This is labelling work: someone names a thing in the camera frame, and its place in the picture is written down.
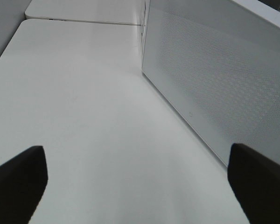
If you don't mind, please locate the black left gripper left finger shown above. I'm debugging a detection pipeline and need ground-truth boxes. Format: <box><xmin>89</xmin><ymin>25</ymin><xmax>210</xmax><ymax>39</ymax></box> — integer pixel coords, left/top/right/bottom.
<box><xmin>0</xmin><ymin>146</ymin><xmax>48</xmax><ymax>224</ymax></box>

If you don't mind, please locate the white microwave oven body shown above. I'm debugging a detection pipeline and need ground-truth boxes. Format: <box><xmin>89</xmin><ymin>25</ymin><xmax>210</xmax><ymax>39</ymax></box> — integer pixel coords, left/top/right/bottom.
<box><xmin>140</xmin><ymin>0</ymin><xmax>152</xmax><ymax>56</ymax></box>

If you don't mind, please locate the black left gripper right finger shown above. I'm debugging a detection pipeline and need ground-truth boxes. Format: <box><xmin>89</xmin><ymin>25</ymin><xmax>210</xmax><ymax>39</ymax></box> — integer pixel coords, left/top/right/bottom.
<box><xmin>227</xmin><ymin>143</ymin><xmax>280</xmax><ymax>224</ymax></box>

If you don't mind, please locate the white microwave door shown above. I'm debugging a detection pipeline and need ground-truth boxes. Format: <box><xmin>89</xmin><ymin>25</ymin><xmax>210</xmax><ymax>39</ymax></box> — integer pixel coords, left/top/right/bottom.
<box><xmin>142</xmin><ymin>0</ymin><xmax>280</xmax><ymax>164</ymax></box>

